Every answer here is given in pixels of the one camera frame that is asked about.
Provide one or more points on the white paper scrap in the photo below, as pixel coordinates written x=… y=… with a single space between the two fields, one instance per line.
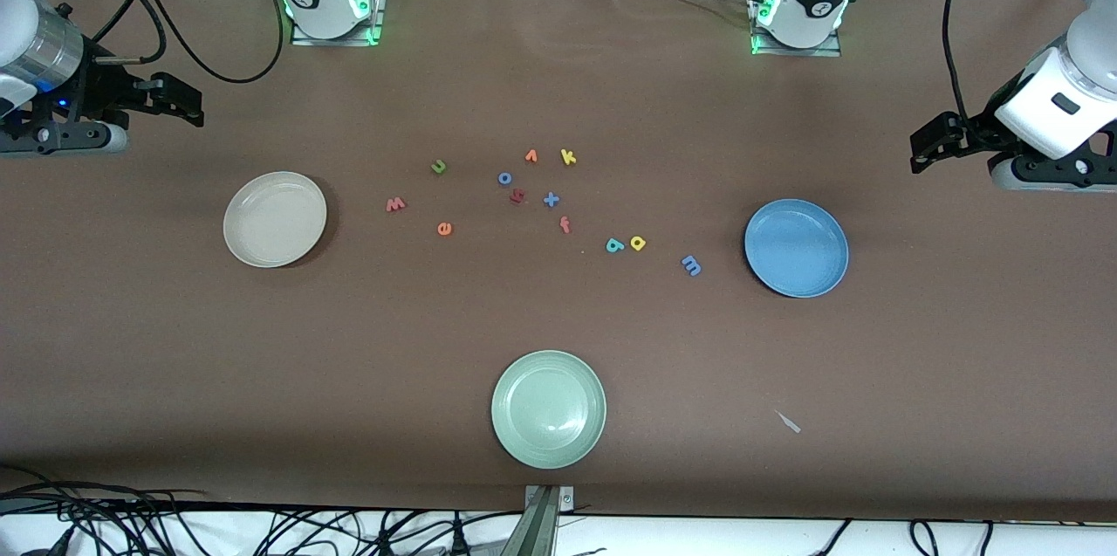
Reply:
x=790 y=422

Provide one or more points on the beige round plate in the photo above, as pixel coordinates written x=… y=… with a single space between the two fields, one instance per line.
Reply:
x=275 y=220

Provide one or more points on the teal foam letter b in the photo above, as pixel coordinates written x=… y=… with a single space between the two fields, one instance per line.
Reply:
x=614 y=246

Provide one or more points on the yellow foam letter k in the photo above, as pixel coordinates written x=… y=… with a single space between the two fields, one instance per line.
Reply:
x=567 y=157

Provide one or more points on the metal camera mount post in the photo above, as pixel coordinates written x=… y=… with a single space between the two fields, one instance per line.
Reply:
x=545 y=521

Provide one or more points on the brown table cover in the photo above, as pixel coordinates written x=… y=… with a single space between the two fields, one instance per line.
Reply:
x=558 y=303

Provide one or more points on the pink foam letter w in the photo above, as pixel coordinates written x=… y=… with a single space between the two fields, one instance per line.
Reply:
x=394 y=204

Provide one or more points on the blue foam letter m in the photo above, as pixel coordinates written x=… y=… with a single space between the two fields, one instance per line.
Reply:
x=690 y=265

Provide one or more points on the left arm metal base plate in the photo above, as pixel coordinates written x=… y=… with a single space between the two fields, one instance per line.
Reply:
x=798 y=52

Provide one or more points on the blue round plate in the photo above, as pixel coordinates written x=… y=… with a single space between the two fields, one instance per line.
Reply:
x=796 y=249

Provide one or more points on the pale green round plate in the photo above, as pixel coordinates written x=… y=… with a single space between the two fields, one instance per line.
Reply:
x=548 y=409

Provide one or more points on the green foam letter n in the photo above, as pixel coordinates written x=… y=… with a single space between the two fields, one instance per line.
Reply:
x=439 y=166

